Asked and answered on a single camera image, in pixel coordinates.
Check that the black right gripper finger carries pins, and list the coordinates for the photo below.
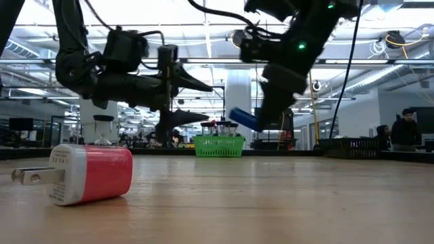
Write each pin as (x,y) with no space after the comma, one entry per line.
(279,105)
(263,108)

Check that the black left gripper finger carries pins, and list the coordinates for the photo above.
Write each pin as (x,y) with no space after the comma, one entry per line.
(190,81)
(186,118)

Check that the blue digital timer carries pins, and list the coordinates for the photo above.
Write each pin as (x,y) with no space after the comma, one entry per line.
(244,118)

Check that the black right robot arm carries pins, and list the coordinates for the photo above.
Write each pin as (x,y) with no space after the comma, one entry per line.
(305,20)

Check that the white building column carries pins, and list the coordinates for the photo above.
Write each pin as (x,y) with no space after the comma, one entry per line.
(239,101)

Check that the green plastic basket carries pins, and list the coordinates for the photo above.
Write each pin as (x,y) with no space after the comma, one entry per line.
(218,147)

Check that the black plastic basket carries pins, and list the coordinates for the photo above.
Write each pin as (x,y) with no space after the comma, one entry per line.
(349,149)

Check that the person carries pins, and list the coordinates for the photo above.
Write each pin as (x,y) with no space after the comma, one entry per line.
(383,137)
(405,132)

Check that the pink usb wall charger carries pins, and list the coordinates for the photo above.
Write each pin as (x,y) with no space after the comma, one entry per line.
(105,176)

